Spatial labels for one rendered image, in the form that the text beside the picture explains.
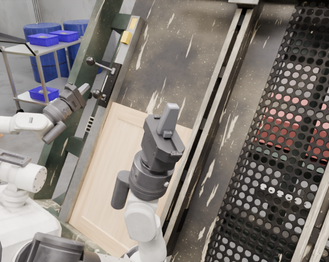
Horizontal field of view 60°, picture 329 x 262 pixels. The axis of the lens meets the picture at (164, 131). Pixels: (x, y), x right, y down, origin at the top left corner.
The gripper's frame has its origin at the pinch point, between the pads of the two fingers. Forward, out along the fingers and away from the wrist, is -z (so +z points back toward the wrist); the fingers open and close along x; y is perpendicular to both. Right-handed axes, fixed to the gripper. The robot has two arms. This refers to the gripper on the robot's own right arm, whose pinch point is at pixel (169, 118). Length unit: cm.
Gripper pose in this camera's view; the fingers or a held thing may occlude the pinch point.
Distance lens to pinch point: 53.3
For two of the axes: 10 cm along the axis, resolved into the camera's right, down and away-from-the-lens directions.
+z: -2.6, 7.9, 5.5
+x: -3.0, -6.1, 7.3
